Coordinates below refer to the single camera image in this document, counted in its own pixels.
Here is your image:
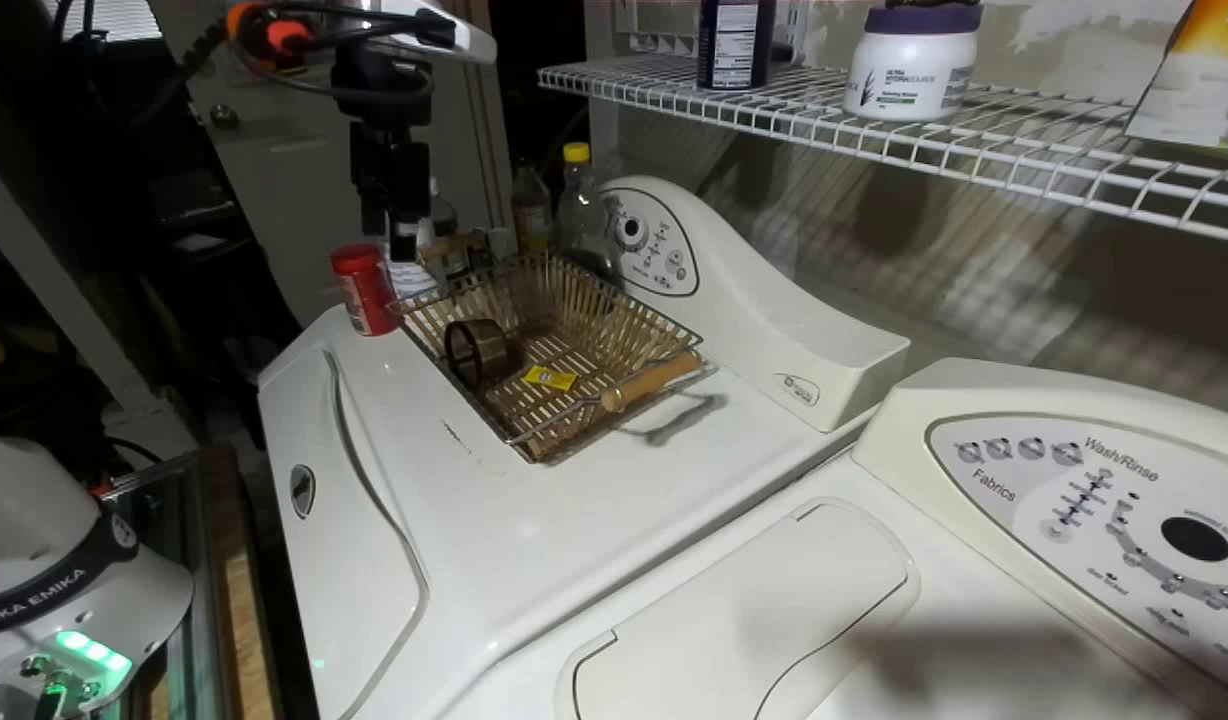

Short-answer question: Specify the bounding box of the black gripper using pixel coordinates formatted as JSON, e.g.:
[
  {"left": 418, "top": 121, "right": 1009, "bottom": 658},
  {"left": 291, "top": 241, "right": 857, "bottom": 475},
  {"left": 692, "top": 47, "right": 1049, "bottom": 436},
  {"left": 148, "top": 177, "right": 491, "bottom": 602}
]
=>
[{"left": 333, "top": 42, "right": 432, "bottom": 266}]

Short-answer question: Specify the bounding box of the blue can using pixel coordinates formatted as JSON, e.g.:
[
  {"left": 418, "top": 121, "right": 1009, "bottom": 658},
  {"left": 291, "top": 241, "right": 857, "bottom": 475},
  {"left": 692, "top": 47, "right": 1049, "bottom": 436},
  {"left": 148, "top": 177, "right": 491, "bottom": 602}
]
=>
[{"left": 696, "top": 0, "right": 775, "bottom": 92}]

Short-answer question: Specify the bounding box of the red can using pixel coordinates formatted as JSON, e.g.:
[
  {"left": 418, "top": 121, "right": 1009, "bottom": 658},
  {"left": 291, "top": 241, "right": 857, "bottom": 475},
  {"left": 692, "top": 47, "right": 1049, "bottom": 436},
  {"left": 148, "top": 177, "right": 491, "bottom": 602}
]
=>
[{"left": 333, "top": 246, "right": 400, "bottom": 336}]

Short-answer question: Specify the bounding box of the yellow-capped clear bottle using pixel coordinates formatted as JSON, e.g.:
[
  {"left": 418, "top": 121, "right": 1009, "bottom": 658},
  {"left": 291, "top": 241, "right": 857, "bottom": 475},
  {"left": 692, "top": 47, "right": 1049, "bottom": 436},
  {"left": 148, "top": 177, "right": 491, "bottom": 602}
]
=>
[{"left": 554, "top": 140, "right": 606, "bottom": 272}]

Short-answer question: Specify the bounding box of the brown tape roll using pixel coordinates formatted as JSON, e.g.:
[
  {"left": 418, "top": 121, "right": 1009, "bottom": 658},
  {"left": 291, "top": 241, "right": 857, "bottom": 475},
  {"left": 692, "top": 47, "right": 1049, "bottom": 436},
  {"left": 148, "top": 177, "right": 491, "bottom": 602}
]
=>
[{"left": 444, "top": 320, "right": 521, "bottom": 393}]

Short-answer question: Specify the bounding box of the yellow item in basket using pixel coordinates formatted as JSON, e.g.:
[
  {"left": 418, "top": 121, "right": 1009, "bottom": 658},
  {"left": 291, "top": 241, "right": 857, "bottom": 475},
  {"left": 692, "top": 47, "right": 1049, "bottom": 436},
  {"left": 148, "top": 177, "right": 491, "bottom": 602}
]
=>
[{"left": 523, "top": 366, "right": 578, "bottom": 393}]

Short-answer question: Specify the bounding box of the white washing machine far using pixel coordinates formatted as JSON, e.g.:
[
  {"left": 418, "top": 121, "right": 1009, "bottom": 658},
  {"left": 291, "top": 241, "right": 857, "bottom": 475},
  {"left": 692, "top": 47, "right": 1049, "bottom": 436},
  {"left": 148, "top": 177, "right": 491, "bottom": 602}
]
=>
[{"left": 260, "top": 177, "right": 912, "bottom": 720}]

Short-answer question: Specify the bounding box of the white purple-lidded jar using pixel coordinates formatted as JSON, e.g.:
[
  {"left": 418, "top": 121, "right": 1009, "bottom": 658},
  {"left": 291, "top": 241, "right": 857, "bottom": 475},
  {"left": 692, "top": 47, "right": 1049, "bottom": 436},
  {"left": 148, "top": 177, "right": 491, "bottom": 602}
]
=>
[{"left": 842, "top": 0, "right": 980, "bottom": 121}]

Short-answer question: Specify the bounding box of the wire basket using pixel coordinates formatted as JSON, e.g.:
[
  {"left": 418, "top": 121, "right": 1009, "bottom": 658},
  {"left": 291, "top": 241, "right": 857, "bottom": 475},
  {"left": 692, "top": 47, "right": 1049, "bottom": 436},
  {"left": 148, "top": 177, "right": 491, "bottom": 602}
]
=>
[{"left": 404, "top": 261, "right": 702, "bottom": 466}]

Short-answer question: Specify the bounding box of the white wire shelf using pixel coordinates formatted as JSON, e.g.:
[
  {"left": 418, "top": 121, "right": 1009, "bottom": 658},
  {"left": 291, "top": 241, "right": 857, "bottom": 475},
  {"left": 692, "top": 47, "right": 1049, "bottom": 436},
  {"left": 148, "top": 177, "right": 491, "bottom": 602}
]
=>
[{"left": 535, "top": 55, "right": 1228, "bottom": 246}]

